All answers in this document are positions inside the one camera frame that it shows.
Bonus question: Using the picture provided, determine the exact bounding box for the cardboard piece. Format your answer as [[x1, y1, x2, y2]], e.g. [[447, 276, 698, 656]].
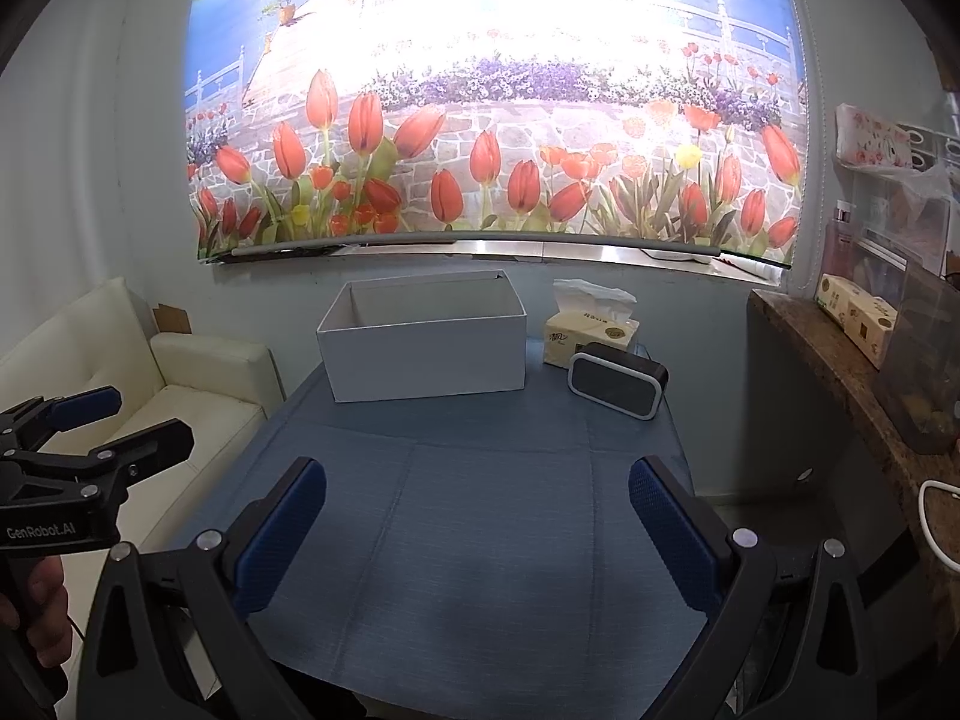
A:
[[153, 303, 198, 335]]

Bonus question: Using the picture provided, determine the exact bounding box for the clear plastic container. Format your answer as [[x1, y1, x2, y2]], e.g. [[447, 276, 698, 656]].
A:
[[872, 261, 960, 456]]

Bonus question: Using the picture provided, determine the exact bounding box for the blue tablecloth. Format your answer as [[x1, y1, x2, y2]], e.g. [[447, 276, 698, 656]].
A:
[[146, 336, 760, 700]]

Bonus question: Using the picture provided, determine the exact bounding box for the black and white digital clock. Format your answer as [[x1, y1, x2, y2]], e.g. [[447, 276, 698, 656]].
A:
[[567, 342, 669, 422]]

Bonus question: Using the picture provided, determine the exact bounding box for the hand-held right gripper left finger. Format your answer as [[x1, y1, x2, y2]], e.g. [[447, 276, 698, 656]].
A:
[[75, 456, 328, 720]]

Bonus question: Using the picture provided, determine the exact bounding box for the white cable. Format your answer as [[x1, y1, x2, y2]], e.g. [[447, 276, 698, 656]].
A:
[[918, 479, 960, 572]]

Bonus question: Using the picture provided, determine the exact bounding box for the tulip print window blind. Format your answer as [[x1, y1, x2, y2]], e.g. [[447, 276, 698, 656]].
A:
[[184, 0, 815, 265]]

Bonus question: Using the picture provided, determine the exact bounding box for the floral print pack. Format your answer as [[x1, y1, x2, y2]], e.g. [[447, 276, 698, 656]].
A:
[[834, 102, 925, 171]]

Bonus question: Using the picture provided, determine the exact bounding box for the cream leather sofa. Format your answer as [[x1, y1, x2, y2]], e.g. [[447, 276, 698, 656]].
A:
[[0, 275, 287, 567]]

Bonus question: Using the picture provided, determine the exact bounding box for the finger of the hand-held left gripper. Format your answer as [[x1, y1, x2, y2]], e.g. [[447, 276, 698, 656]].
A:
[[0, 418, 197, 522], [0, 385, 123, 458]]

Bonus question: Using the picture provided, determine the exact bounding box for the person's left hand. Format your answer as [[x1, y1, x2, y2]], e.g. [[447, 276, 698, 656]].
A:
[[0, 553, 70, 650]]

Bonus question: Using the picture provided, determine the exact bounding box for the clear plastic bag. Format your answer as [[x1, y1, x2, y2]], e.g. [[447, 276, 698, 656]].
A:
[[855, 163, 957, 275]]

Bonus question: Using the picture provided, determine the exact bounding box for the white cardboard box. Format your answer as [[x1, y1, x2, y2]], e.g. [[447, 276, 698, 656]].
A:
[[316, 269, 528, 404]]

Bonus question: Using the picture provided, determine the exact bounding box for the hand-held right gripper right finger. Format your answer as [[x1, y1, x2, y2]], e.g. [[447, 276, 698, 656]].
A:
[[628, 456, 878, 720]]

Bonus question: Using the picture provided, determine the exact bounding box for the soft tissue pack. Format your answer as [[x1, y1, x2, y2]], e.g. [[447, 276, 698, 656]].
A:
[[544, 278, 641, 371]]

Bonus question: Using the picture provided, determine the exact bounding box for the stone counter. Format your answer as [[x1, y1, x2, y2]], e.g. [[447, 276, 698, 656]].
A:
[[745, 288, 960, 665]]

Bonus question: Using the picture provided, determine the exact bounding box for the beige tissue box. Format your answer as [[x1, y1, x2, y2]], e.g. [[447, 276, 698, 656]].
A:
[[815, 273, 899, 371]]

